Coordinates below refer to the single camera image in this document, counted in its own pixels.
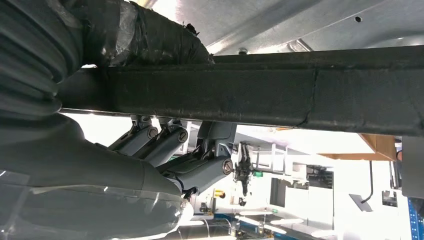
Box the brown cardboard box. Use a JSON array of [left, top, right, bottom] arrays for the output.
[[319, 133, 398, 162]]

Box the black hanging cable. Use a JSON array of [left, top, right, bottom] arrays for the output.
[[360, 161, 375, 204]]

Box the blue background rack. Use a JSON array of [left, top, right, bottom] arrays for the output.
[[407, 198, 424, 240]]

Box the stamped metal plate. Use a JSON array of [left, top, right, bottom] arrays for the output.
[[145, 0, 424, 57]]

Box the black robot on stand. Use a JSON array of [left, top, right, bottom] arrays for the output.
[[234, 141, 254, 197]]

